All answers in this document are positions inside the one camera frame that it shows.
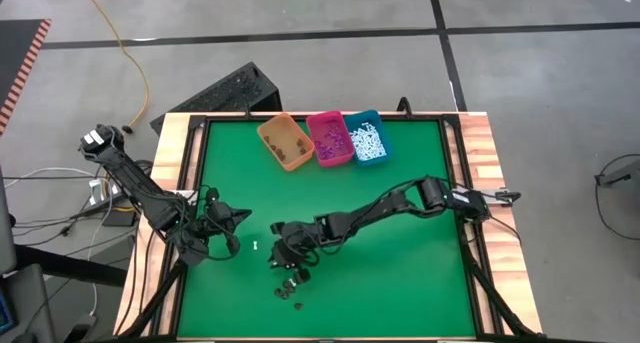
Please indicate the black perforated metal case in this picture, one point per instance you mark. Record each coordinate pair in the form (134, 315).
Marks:
(225, 90)

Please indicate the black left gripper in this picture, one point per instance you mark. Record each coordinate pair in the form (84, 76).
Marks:
(220, 223)

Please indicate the black frame hook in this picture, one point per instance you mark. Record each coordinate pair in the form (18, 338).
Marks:
(404, 105)

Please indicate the black mat orange striped edge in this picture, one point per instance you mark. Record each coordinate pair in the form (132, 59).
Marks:
(15, 53)

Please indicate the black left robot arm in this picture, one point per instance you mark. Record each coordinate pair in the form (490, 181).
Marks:
(145, 198)

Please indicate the wooden table side board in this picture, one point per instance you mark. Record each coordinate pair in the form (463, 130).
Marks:
(510, 263)
(165, 153)

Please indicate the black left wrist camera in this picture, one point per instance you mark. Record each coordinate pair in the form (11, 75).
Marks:
(212, 193)

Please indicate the orange plastic bin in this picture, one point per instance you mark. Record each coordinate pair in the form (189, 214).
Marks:
(287, 133)

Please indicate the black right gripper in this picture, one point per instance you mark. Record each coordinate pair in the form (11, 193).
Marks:
(295, 240)

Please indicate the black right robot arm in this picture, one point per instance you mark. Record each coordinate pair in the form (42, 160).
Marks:
(390, 208)

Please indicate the black floor bar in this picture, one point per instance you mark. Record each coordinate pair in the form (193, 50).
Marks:
(70, 265)

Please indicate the black table frame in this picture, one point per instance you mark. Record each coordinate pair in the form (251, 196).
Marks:
(425, 118)

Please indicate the grey metal post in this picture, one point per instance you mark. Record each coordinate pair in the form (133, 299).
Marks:
(6, 223)

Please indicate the pink plastic bin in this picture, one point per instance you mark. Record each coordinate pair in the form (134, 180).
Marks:
(325, 120)

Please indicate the green table mat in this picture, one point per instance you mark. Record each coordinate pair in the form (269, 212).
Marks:
(400, 283)

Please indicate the blue plastic bin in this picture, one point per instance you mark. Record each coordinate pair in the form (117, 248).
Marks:
(360, 118)

